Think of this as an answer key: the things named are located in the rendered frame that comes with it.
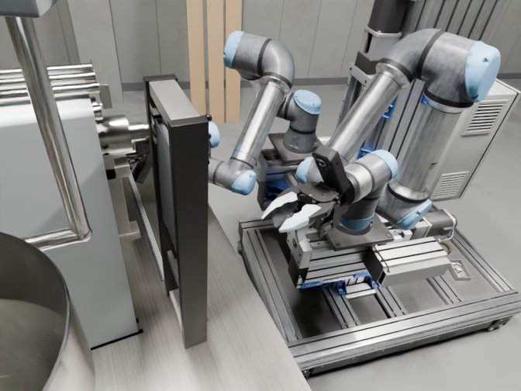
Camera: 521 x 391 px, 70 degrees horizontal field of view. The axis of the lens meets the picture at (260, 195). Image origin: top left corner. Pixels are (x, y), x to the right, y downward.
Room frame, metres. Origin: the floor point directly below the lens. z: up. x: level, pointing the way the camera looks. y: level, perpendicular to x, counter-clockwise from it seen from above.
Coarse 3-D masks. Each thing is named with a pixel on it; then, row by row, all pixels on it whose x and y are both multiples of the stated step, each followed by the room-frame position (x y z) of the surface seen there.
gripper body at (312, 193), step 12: (348, 180) 0.61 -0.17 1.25; (312, 192) 0.56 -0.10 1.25; (324, 192) 0.56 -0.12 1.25; (336, 192) 0.57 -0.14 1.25; (348, 192) 0.61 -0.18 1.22; (300, 204) 0.56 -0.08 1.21; (312, 204) 0.53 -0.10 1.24; (336, 204) 0.56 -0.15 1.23; (348, 204) 0.60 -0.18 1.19; (336, 216) 0.55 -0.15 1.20; (324, 228) 0.53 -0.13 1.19
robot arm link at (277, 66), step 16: (272, 48) 1.14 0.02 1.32; (272, 64) 1.10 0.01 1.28; (288, 64) 1.11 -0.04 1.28; (272, 80) 1.07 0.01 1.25; (288, 80) 1.08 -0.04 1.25; (272, 96) 1.04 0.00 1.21; (256, 112) 1.00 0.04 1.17; (272, 112) 1.01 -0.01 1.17; (256, 128) 0.96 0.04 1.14; (240, 144) 0.93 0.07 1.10; (256, 144) 0.93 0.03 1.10; (240, 160) 0.89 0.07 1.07; (256, 160) 0.92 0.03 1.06; (224, 176) 0.86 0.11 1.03; (240, 176) 0.85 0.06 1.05; (256, 176) 0.88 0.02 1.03; (240, 192) 0.84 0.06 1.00
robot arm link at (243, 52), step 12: (240, 36) 1.18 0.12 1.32; (252, 36) 1.19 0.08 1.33; (228, 48) 1.17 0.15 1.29; (240, 48) 1.16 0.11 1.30; (252, 48) 1.15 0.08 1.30; (264, 48) 1.14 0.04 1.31; (228, 60) 1.17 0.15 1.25; (240, 60) 1.15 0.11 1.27; (252, 60) 1.13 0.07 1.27; (240, 72) 1.19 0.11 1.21; (252, 72) 1.15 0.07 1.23; (252, 84) 1.29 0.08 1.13; (288, 96) 1.45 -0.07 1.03
